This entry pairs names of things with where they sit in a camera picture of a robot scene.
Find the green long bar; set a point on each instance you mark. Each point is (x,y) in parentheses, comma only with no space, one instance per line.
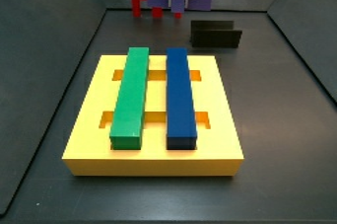
(128,115)

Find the purple cross-shaped block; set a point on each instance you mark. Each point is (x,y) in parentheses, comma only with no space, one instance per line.
(180,5)

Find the black U-shaped fixture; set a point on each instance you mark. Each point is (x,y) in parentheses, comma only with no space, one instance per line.
(214,34)

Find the blue long bar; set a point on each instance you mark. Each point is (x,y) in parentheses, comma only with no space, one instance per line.
(181,134)

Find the red cross-shaped block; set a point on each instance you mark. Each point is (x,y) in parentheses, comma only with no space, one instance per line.
(157,6)

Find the yellow slotted board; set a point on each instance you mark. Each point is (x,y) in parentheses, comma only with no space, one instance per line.
(217,155)

